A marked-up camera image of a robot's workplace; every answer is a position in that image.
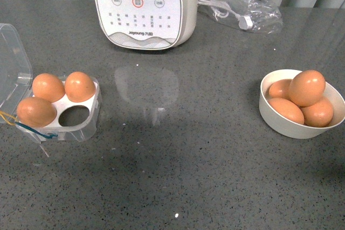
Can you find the brown egg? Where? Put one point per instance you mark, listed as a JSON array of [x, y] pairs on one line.
[[307, 88]]

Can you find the brown egg box back right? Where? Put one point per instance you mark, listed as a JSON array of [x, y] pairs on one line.
[[79, 87]]

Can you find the brown egg box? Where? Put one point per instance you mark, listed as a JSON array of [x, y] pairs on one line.
[[48, 87], [36, 112], [79, 87]]

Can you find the brown egg bowl back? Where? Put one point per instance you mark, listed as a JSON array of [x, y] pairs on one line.
[[280, 89]]

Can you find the brown egg bowl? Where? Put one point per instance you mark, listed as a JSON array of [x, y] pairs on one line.
[[287, 109], [280, 89], [319, 114]]

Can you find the clear plastic egg box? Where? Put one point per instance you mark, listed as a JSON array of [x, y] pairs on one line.
[[75, 121]]

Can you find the brown egg bowl front left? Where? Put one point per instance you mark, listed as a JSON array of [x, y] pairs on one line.
[[287, 109]]

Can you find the brown egg box back left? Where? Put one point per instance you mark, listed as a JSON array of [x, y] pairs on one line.
[[48, 87]]

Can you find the brown egg box front left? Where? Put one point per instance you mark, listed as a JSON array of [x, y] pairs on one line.
[[36, 112]]

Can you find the brown egg bowl front right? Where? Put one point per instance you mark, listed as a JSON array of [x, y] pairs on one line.
[[319, 114]]

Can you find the white Joyoung blender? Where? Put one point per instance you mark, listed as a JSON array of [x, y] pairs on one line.
[[147, 24]]

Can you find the white round bowl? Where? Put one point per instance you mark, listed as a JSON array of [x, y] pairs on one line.
[[287, 127]]

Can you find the clear plastic bag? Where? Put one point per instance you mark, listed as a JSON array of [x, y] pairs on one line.
[[247, 15]]

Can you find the yellow and blue rubber band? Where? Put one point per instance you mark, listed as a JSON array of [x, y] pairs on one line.
[[11, 120]]

